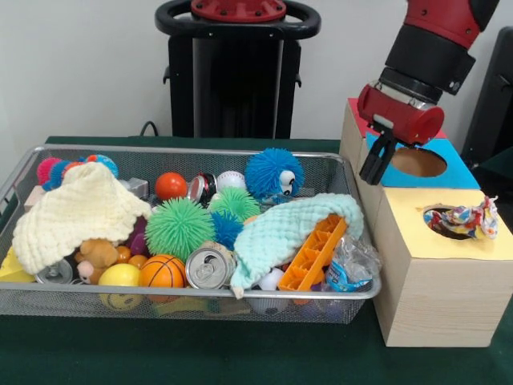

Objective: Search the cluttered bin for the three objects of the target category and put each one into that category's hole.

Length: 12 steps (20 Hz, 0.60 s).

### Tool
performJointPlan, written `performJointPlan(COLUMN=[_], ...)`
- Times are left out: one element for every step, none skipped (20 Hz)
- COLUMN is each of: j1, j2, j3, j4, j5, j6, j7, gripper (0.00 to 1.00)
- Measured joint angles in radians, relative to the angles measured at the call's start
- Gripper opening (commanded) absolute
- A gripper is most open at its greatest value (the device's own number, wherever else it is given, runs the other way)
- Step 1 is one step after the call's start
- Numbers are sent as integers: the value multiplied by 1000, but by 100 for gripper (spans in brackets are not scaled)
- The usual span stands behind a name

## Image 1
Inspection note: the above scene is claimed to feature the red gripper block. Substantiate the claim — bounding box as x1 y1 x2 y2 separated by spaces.
357 83 445 186

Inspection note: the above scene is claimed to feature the white colourful spotted cloth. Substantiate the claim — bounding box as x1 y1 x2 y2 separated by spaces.
425 195 499 241

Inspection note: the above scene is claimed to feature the mint green waffle cloth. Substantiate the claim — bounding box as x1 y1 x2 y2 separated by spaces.
231 193 366 299

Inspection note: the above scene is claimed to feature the wooden three-hole box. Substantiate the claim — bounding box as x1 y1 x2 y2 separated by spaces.
339 98 513 348

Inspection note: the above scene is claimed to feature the clear mesh bin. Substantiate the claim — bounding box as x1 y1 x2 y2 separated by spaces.
0 144 382 326

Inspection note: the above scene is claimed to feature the clear plastic packet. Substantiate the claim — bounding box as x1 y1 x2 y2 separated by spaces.
325 233 384 292

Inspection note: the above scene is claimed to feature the large blue spiky ball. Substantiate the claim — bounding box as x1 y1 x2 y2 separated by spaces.
244 148 306 201

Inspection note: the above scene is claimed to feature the orange plastic gear toy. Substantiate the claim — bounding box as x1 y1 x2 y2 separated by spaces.
278 214 348 293

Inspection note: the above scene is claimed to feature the black panel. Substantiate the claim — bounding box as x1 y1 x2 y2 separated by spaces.
461 26 513 197

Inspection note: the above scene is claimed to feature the silver drink can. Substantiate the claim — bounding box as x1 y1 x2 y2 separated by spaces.
186 243 238 290

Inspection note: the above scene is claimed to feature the red-orange ball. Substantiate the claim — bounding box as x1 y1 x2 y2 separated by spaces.
156 172 188 201

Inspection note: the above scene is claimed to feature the green spiky ball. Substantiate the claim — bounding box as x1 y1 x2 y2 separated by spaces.
145 197 218 265

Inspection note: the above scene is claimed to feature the small orange basketball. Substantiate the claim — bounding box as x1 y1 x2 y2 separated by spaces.
138 254 190 290

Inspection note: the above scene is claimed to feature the yellow ball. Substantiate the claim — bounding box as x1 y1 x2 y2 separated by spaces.
98 263 143 289

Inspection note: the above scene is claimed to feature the small brown teddy bear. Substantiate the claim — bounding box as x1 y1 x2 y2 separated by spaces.
75 237 121 284

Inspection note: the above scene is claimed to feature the cream waffle cloth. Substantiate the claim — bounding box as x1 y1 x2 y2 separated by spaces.
12 161 153 275

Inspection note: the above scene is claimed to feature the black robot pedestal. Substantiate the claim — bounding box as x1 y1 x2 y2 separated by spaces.
155 0 322 139

